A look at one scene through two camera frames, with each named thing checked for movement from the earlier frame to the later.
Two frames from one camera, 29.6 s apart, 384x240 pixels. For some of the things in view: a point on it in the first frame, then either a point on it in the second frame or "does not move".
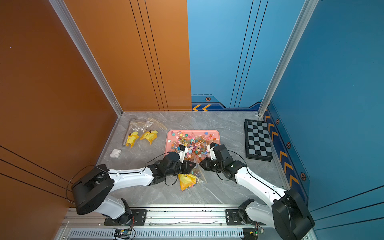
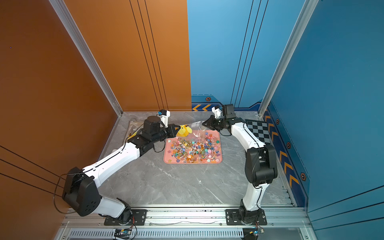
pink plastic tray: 196,141 does not move
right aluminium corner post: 305,12 does not move
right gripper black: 206,166 to 212,124
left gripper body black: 177,170 to 163,133
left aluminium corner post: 86,50 does not move
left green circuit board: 124,233 does not move
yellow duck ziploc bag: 189,179 to 197,130
